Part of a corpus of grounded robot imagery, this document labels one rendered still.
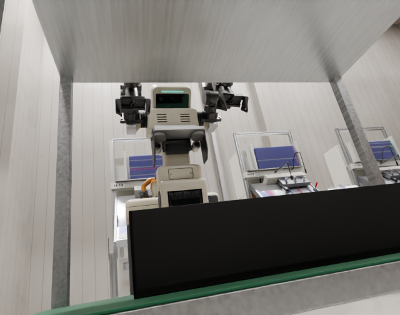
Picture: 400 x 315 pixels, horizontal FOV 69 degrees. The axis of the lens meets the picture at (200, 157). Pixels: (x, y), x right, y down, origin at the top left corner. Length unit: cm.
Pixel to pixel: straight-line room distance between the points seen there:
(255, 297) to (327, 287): 7
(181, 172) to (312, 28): 87
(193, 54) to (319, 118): 699
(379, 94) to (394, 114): 66
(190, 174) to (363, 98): 777
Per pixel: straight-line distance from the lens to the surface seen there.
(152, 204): 163
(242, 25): 80
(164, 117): 155
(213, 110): 161
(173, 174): 142
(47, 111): 671
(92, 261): 554
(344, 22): 92
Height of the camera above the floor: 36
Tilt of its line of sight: 22 degrees up
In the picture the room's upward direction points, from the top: 9 degrees counter-clockwise
